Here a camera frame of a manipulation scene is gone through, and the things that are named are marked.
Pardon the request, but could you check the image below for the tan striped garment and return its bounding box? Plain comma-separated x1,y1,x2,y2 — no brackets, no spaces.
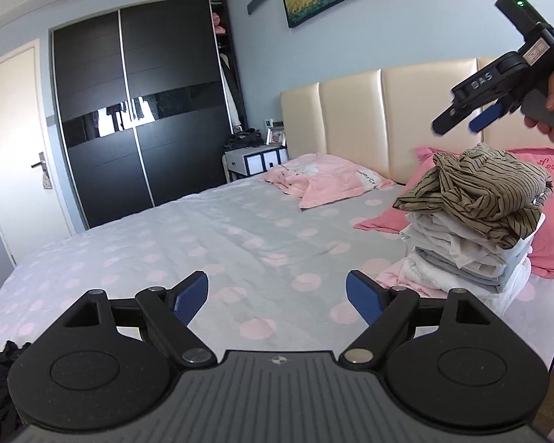
393,143,553,249

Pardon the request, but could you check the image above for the stack of folded clothes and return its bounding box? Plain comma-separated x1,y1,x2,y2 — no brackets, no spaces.
376,212,534,315

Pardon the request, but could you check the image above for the beige padded headboard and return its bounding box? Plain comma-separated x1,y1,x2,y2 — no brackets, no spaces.
281,57,551,183

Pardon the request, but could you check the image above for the grey pink-dotted bed sheet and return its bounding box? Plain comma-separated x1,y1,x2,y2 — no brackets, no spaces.
0,176,554,362

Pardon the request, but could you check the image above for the white door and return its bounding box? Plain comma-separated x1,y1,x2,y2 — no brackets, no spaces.
0,40,73,265

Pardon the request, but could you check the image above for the light pink pillow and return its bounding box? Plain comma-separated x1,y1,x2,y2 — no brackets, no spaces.
261,153,394,210

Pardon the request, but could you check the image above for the white nightstand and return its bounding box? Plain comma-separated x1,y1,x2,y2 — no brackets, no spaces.
223,145,288,183

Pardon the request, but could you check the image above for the black bag on nightstand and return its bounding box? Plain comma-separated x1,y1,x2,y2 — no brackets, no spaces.
224,128,264,151

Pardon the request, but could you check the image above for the black sliding wardrobe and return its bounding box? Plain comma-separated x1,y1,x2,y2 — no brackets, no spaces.
52,0,246,228

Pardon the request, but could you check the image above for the photo frame on nightstand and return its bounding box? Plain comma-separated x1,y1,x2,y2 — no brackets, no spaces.
267,128,286,146

